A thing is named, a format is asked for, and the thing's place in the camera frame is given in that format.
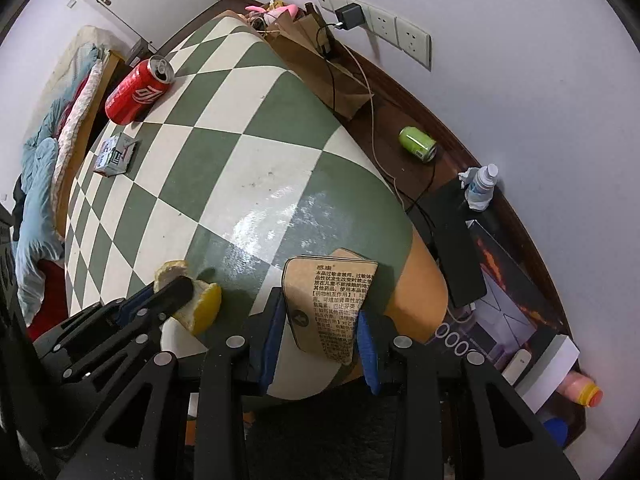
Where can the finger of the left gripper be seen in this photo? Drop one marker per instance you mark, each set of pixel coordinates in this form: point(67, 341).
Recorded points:
point(155, 310)
point(134, 303)

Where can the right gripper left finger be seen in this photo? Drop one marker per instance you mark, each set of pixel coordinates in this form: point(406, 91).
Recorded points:
point(264, 332)

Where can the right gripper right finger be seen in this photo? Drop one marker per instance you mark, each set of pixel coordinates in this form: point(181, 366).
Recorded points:
point(375, 334)

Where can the orange peel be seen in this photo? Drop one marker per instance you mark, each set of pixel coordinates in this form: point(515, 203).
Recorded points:
point(201, 311)

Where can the brown cardboard piece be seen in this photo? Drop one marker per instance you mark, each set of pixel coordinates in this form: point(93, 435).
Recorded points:
point(324, 295)

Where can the red bed sheet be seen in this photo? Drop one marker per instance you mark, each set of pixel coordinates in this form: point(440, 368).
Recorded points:
point(53, 309)

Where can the light blue blanket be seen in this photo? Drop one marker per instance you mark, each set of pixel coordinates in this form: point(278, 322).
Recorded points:
point(45, 157)

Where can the red blue milk carton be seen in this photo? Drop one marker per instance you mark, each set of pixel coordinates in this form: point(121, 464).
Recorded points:
point(114, 155)

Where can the black box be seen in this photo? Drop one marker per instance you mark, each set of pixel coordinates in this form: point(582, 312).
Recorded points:
point(444, 210)

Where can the checkered green white tablecloth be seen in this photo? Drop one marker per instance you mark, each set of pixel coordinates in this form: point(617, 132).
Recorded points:
point(236, 169)

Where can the white book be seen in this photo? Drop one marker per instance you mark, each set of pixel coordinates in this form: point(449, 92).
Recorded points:
point(536, 387)

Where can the white plastic bottle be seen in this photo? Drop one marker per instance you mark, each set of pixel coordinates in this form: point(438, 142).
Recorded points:
point(479, 185)

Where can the green can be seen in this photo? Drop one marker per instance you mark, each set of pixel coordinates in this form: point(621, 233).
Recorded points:
point(418, 143)

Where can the orange cap bottle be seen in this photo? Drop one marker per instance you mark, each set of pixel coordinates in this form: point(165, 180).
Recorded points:
point(580, 389)

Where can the wooden bed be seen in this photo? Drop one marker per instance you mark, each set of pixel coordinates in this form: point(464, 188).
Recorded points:
point(112, 49)

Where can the brown paper bag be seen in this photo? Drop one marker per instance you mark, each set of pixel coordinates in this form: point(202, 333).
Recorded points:
point(307, 47)

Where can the pink toy pile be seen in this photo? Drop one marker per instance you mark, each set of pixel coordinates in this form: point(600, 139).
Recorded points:
point(271, 12)

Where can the white wall sockets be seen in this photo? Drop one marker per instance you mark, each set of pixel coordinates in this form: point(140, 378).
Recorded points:
point(401, 33)

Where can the black wall charger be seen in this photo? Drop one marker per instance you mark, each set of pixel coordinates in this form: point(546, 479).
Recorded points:
point(349, 16)

